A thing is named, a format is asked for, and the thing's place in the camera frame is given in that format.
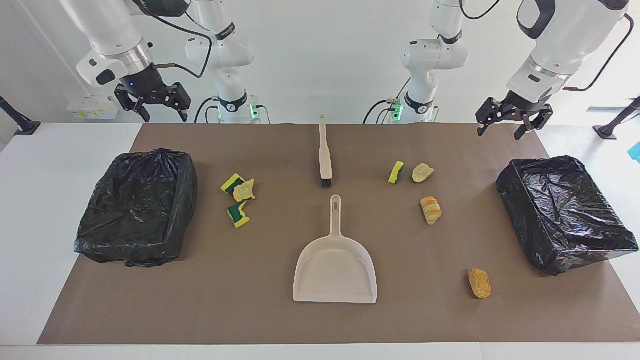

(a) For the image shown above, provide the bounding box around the brown table mat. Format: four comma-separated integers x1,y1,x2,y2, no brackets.
37,123,640,345

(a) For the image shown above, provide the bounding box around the beige hand brush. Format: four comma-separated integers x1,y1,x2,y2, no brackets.
318,114,334,189

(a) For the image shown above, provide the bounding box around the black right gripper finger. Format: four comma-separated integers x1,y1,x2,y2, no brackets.
114,84,152,123
167,82,192,123

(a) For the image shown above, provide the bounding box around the black base cable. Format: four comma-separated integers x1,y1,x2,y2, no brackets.
362,77,413,125
194,96,221,124

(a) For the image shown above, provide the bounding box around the orange brown nugget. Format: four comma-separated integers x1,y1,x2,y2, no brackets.
468,268,492,300

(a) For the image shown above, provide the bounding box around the bin with black bag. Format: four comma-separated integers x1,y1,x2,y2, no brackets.
73,147,199,268
496,155,640,277

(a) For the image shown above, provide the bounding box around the beige plastic dustpan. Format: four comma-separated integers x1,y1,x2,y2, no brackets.
292,194,379,304

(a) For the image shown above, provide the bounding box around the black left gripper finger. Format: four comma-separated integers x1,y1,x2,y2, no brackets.
475,98,507,137
514,105,555,141

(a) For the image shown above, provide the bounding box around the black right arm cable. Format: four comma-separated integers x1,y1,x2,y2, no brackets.
132,0,215,79

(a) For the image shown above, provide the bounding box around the white power strip box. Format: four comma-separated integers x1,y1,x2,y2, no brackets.
66,95,120,121

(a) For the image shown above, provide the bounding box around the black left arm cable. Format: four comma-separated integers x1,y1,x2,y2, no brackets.
460,0,635,93

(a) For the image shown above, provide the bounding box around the pale yellow scrap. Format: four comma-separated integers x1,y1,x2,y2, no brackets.
233,178,257,203
412,163,435,184

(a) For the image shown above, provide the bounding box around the striped cream orange bread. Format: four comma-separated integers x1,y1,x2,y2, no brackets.
420,196,443,226

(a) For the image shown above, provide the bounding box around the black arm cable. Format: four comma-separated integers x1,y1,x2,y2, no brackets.
132,0,215,79
460,0,635,93

